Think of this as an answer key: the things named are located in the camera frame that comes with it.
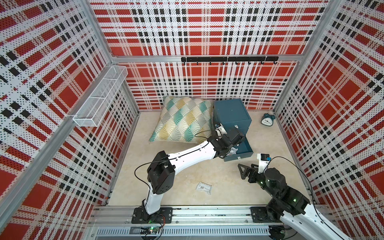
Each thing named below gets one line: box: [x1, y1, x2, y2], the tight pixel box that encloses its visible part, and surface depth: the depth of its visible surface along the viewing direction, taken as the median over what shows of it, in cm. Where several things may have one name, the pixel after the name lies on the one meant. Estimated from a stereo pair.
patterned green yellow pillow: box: [149, 95, 214, 144], surface depth 97 cm
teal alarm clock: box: [261, 113, 276, 127], surface depth 110 cm
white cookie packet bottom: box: [195, 181, 212, 195], surface depth 84 cm
